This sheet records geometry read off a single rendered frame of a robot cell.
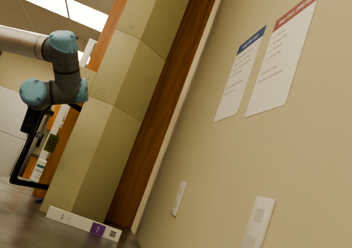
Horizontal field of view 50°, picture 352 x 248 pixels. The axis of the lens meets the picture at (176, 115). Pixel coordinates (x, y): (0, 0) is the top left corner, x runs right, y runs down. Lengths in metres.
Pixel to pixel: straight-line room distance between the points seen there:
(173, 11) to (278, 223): 1.30
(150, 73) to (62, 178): 0.57
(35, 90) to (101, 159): 0.51
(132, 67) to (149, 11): 0.25
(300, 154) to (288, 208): 0.09
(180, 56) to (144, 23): 0.44
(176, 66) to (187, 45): 0.13
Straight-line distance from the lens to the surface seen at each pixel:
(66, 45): 1.11
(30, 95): 1.16
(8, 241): 0.99
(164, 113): 1.94
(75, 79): 1.15
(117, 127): 1.58
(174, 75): 1.98
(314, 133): 0.64
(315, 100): 0.68
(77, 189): 1.53
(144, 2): 1.67
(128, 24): 1.63
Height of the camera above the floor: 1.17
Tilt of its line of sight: 11 degrees up
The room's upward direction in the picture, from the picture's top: 20 degrees clockwise
